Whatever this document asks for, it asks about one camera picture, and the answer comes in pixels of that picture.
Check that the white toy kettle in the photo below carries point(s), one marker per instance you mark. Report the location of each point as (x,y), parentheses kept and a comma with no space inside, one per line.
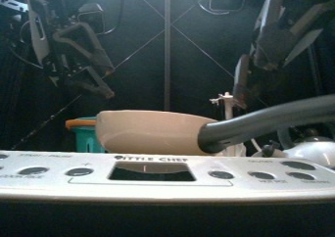
(310,149)

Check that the small white toy stand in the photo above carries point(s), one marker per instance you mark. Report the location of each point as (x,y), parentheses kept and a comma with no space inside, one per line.
(227,117)

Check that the teal basket orange rim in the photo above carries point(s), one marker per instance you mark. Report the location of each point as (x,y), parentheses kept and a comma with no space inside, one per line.
(87,134)

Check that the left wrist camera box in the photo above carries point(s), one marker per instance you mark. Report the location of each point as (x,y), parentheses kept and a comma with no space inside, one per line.
(92,17)

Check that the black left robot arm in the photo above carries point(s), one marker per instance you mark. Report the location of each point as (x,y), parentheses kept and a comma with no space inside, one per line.
(9,6)

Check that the grey vertical frame pole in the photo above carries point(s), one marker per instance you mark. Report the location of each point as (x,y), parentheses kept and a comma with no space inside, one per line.
(167,48)

